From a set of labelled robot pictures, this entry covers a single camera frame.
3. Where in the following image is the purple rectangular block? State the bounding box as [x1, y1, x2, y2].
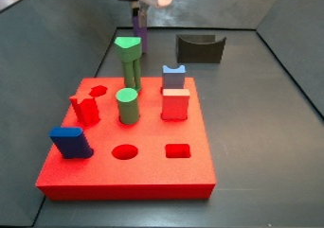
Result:
[132, 16, 148, 53]

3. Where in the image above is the green cylinder peg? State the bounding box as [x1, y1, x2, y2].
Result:
[115, 88, 140, 125]

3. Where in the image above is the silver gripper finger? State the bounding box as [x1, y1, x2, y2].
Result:
[140, 3, 149, 27]
[130, 1, 140, 26]

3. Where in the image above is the red rectangular peg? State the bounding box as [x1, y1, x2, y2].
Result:
[161, 89, 190, 120]

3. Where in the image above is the red peg board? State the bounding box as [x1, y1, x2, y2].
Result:
[35, 78, 217, 201]

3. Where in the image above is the light blue notched peg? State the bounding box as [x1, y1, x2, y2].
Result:
[162, 65, 186, 89]

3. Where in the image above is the dark blue rounded peg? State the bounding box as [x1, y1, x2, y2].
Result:
[50, 127, 94, 159]

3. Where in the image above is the green arch-legged block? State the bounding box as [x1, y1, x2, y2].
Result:
[114, 37, 142, 92]

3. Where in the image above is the red star peg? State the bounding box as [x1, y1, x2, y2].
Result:
[70, 94, 101, 126]

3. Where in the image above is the black curved stand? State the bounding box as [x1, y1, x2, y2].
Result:
[176, 34, 227, 63]

